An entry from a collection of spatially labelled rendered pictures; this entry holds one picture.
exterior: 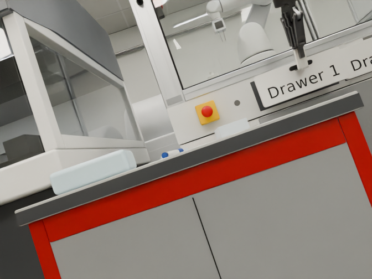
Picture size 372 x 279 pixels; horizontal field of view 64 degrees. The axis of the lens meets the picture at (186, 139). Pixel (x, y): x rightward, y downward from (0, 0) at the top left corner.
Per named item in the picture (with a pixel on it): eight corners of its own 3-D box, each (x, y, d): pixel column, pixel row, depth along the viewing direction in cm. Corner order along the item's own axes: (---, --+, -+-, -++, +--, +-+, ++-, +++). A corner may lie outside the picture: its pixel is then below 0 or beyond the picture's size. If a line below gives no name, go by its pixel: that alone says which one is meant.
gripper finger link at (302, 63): (303, 45, 92) (303, 45, 91) (308, 67, 94) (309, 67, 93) (293, 48, 92) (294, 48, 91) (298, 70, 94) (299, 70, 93)
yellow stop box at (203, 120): (220, 118, 104) (213, 98, 105) (201, 124, 105) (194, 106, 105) (220, 119, 109) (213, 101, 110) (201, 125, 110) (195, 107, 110)
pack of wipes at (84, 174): (138, 168, 64) (132, 149, 65) (130, 170, 55) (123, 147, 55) (72, 191, 64) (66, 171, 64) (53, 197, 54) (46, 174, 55)
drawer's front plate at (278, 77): (350, 77, 96) (338, 45, 97) (264, 107, 99) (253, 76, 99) (348, 78, 98) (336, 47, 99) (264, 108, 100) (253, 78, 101)
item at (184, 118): (456, 46, 102) (440, 8, 103) (179, 145, 110) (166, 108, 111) (340, 94, 196) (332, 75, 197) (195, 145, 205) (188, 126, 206)
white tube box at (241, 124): (251, 130, 82) (246, 117, 82) (222, 140, 82) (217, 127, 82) (242, 133, 94) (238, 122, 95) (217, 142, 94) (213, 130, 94)
